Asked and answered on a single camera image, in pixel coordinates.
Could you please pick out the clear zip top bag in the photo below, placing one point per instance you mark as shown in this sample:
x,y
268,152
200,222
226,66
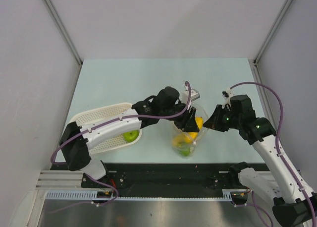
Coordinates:
x,y
175,131

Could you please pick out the small yellow fake lemon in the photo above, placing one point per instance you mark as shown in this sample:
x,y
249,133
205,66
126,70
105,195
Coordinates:
x,y
199,122

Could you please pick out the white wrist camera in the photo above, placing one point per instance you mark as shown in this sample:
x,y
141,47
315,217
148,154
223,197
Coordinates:
x,y
227,94
194,95

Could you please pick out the green fake apple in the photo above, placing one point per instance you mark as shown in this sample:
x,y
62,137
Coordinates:
x,y
131,136

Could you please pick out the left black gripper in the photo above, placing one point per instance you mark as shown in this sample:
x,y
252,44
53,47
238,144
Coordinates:
x,y
187,123

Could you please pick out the left aluminium frame post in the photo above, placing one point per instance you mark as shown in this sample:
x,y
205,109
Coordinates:
x,y
62,30

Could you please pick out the white slotted cable duct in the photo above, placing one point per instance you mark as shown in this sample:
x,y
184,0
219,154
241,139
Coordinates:
x,y
224,195

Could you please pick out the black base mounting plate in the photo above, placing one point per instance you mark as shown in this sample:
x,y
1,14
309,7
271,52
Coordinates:
x,y
146,178

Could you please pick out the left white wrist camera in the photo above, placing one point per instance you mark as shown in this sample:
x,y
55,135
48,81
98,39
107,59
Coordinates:
x,y
194,95

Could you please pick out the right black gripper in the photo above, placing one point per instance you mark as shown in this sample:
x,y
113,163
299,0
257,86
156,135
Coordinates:
x,y
213,122

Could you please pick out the green fake lime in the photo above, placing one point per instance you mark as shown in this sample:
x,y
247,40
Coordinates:
x,y
185,152

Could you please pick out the aluminium frame post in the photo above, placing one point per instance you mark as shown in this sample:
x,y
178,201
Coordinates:
x,y
273,30
62,30

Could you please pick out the right aluminium frame post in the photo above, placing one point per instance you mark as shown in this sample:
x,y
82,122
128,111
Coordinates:
x,y
273,30

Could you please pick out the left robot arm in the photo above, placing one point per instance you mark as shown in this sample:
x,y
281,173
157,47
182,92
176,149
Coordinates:
x,y
77,140

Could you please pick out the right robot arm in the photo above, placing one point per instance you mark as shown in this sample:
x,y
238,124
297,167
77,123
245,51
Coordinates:
x,y
292,200

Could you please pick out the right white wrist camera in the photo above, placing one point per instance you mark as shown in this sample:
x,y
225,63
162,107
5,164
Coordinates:
x,y
227,94

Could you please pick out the yellow fake banana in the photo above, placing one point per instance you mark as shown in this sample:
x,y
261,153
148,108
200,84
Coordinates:
x,y
184,138

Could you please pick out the white perforated plastic basket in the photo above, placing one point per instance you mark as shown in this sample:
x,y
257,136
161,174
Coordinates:
x,y
103,137

